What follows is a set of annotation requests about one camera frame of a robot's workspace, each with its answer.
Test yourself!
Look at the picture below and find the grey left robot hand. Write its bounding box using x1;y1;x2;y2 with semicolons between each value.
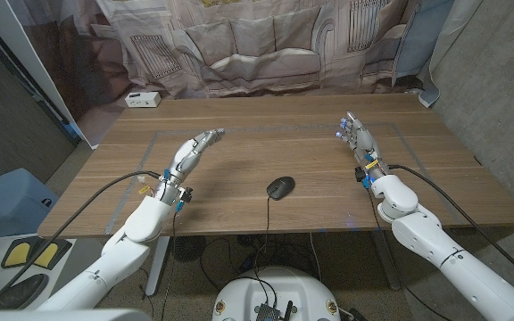
164;128;226;185

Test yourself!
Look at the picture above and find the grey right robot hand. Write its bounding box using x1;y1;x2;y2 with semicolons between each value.
336;111;390;177

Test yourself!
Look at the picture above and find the black computer mouse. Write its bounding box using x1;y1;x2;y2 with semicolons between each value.
266;176;296;202

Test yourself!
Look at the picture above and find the white power strip box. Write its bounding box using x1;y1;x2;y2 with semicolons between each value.
124;91;162;109

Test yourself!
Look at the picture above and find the black round fan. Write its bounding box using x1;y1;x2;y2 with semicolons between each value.
170;235;207;263

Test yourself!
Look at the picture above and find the white blue curtain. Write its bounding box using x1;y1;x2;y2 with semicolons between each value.
390;0;485;109

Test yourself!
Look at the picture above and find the white table leg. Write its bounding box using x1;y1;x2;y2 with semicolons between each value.
145;235;171;298

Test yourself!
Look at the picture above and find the printed living room backdrop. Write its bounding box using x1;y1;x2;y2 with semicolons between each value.
6;0;454;148

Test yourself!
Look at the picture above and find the grey table leg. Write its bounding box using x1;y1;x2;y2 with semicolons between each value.
370;230;403;292

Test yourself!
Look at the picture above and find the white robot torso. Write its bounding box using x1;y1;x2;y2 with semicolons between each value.
211;266;342;321

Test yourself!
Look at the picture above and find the yellow black foot pedal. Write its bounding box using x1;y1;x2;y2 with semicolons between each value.
0;236;39;270
31;238;73;271

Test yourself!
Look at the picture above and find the dark perforated partition panel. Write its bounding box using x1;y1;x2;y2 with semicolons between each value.
0;17;82;191

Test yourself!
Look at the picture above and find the black electronics module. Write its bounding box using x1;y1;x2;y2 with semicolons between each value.
255;300;294;321

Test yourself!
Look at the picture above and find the blue grey storage bin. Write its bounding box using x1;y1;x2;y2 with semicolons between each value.
0;168;60;242

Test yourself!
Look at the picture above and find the black shoe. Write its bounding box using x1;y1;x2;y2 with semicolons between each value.
0;273;49;310

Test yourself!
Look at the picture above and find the black mouse cable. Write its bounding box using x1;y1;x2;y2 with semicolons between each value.
250;196;280;309

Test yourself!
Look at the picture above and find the black floor cable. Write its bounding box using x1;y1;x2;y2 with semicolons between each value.
198;235;240;292

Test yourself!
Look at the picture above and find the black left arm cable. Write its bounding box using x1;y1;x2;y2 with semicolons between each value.
0;170;162;310

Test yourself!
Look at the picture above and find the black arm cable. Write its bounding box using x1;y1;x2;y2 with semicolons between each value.
0;170;162;310
388;163;514;290

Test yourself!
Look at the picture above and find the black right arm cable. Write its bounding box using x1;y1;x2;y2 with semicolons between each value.
388;163;514;290

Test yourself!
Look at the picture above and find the white board frame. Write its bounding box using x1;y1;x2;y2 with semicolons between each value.
0;0;101;149

